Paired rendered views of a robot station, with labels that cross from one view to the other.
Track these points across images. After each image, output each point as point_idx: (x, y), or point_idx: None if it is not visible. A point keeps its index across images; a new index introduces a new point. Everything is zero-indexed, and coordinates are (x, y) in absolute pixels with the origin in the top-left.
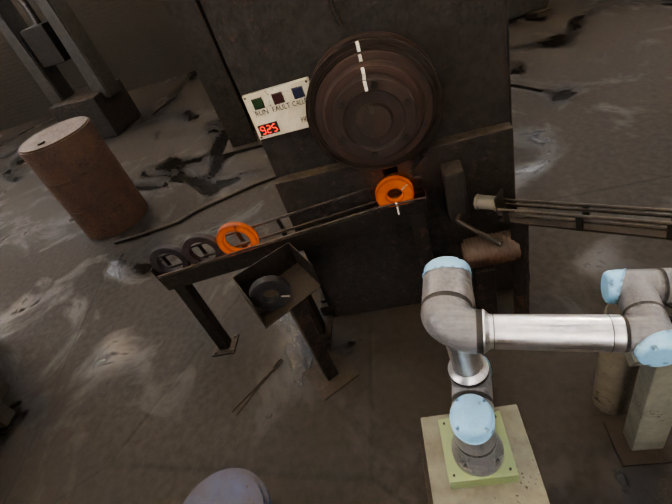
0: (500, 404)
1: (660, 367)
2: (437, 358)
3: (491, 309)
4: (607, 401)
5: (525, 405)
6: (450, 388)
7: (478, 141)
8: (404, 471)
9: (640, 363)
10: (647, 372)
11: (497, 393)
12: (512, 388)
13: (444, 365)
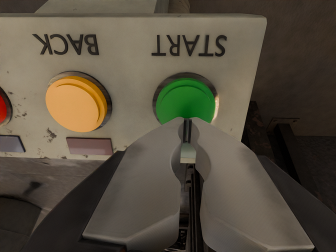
0: (291, 20)
1: (144, 2)
2: (316, 84)
3: (252, 127)
4: (182, 2)
5: (264, 15)
6: (331, 49)
7: None
8: None
9: (226, 14)
10: (163, 8)
11: (284, 35)
12: (264, 39)
13: (315, 76)
